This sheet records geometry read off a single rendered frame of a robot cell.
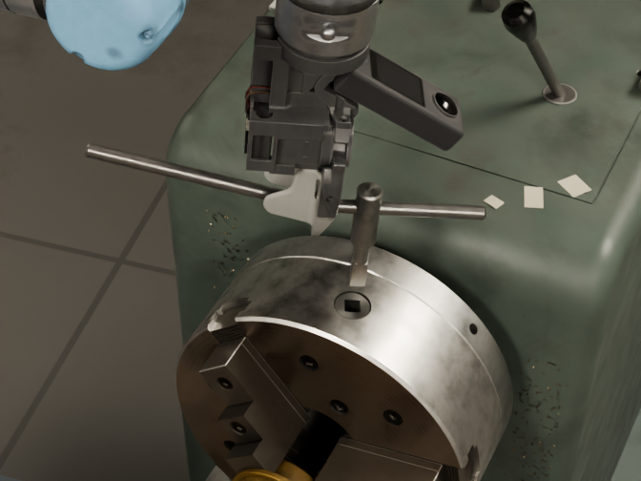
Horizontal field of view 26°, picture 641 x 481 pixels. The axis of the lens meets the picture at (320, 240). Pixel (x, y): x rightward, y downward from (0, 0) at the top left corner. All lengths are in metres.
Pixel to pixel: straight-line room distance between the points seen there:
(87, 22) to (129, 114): 2.62
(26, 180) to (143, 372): 0.68
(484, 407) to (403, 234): 0.18
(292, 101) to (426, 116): 0.10
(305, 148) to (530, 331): 0.37
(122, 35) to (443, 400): 0.53
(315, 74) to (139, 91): 2.52
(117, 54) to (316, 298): 0.45
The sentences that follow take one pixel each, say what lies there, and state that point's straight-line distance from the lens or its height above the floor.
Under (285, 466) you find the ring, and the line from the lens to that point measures 1.30.
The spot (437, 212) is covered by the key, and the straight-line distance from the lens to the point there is 1.17.
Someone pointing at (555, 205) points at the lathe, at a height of 1.26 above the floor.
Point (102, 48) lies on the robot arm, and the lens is 0.88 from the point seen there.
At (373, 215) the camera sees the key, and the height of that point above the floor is 1.36.
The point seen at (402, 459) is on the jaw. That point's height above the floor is 1.11.
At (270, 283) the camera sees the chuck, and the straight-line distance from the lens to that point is 1.30.
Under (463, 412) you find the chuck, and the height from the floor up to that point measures 1.16.
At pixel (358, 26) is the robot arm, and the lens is 1.01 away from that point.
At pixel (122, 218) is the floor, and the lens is 3.20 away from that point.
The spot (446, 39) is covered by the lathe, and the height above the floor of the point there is 1.25.
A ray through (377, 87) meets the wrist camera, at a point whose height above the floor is 1.51.
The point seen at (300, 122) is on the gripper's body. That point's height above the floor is 1.48.
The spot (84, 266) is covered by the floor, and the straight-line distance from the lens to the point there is 3.10.
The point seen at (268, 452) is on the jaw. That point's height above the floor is 1.13.
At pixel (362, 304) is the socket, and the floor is 1.23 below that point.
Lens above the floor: 2.15
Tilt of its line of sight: 44 degrees down
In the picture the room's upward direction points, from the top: straight up
